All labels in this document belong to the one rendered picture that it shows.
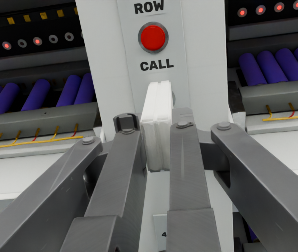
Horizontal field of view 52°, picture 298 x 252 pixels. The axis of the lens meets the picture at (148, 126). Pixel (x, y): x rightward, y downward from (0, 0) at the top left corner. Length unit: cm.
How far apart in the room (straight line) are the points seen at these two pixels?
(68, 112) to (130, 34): 14
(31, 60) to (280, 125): 30
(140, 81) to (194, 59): 4
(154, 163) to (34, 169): 17
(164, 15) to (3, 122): 21
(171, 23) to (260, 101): 13
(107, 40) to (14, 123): 16
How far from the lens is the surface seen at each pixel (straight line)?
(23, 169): 31
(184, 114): 17
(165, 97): 18
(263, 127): 29
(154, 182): 25
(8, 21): 41
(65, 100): 35
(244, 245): 41
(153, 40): 20
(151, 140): 15
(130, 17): 21
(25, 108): 36
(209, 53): 21
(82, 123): 32
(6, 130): 35
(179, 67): 21
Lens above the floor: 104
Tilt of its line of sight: 23 degrees down
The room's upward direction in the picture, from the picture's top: 9 degrees counter-clockwise
